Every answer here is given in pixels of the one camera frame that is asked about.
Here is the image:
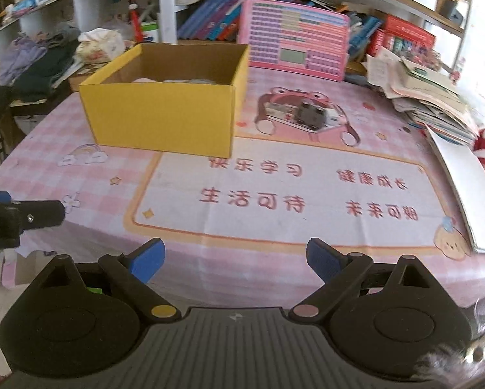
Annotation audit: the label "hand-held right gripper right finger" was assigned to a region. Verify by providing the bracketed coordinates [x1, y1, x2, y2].
[289, 238, 444, 323]

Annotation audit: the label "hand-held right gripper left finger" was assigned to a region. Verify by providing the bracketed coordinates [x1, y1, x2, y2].
[21, 238, 182, 325]

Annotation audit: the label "yellow cardboard box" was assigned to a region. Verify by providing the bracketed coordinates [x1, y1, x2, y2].
[78, 42, 251, 159]

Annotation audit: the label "grey toy car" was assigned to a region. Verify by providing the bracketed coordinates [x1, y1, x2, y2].
[293, 101, 326, 133]

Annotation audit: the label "white green container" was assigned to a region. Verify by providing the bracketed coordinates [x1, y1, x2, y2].
[140, 20, 160, 44]

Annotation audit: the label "black container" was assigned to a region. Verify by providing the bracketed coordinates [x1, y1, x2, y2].
[440, 0, 462, 21]

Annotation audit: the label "brown cardboard piece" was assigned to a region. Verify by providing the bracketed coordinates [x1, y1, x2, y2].
[0, 249, 55, 289]

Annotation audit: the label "pink checked tablecloth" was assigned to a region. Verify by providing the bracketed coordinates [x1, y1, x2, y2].
[0, 64, 485, 309]

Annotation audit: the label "dark wooden chair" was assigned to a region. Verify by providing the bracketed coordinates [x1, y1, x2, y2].
[0, 99, 33, 159]

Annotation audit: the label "pile of clothes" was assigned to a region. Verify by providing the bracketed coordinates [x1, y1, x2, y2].
[0, 22, 82, 107]

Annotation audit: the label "white folder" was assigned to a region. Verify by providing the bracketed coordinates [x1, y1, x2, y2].
[423, 124, 485, 256]

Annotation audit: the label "grey fluffy trim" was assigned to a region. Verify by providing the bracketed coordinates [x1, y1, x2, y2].
[413, 292, 485, 389]

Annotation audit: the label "floral tissue box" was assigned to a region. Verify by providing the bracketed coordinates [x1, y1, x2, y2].
[76, 28, 126, 64]

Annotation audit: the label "stack of papers and books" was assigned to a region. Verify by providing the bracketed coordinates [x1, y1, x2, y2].
[364, 46, 480, 147]

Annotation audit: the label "red tassel pen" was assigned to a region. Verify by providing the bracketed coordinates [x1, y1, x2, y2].
[128, 3, 144, 45]

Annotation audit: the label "pink learning pad toy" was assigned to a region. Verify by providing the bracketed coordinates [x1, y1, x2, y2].
[238, 0, 351, 83]

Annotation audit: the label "colourful beaded ornament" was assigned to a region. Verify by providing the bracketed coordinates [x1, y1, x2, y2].
[400, 44, 444, 70]

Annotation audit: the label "row of teal books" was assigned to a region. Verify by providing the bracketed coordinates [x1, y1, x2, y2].
[346, 10, 383, 64]

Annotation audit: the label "red thick books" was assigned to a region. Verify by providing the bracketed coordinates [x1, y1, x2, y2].
[366, 14, 437, 64]

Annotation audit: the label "white shelf unit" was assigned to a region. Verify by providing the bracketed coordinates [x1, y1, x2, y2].
[0, 0, 475, 49]

